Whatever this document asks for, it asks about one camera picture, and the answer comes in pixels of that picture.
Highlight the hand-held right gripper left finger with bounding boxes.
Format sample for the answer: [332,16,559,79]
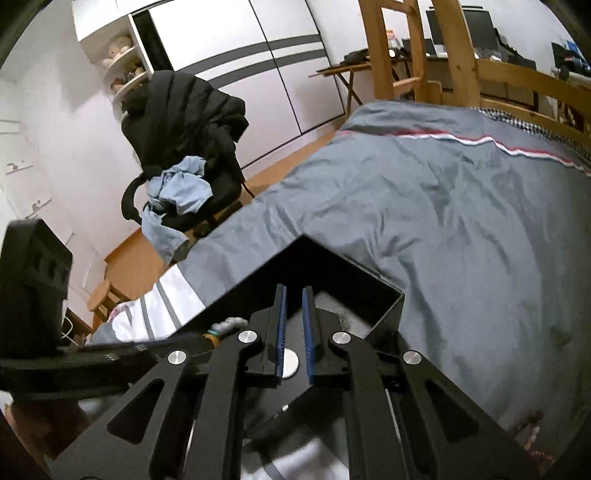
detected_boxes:
[48,285,287,480]

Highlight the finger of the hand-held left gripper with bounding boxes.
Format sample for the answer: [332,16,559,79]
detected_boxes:
[0,335,219,403]

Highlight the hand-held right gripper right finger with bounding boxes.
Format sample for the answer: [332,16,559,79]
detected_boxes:
[302,287,539,480]

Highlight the amber and white bead bracelet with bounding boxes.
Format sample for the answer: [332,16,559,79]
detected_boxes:
[202,316,251,348]

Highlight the black jewelry box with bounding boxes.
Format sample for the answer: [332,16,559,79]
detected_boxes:
[174,234,407,446]

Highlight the round silver metal piece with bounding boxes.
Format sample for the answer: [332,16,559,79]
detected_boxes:
[281,348,301,379]

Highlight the round wooden stool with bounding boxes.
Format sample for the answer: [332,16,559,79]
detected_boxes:
[87,281,124,334]

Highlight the black office chair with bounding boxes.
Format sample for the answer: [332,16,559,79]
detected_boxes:
[121,74,256,241]

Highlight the light blue garment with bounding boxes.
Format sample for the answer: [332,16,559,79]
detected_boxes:
[141,155,214,265]

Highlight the grey striped blanket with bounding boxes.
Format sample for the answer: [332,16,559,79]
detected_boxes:
[90,100,591,446]

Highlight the black jacket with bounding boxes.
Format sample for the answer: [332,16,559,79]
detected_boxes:
[121,70,249,185]

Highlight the white corner shelf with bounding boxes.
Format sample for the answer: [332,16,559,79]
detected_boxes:
[98,31,154,109]

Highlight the plush toys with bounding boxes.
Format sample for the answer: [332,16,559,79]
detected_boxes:
[102,34,136,70]

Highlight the wooden folding table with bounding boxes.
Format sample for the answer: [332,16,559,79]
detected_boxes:
[315,58,416,121]

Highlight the white striped wardrobe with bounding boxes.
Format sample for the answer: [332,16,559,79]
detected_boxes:
[71,0,347,169]

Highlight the checkered bed sheet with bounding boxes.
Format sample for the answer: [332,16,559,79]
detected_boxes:
[479,106,591,153]

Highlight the black monitor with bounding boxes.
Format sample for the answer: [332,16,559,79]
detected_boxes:
[426,6,498,55]

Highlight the pink bead bracelet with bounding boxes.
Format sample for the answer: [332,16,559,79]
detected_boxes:
[521,410,546,462]

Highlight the wooden bed frame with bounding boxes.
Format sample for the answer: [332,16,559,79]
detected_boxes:
[359,0,591,148]

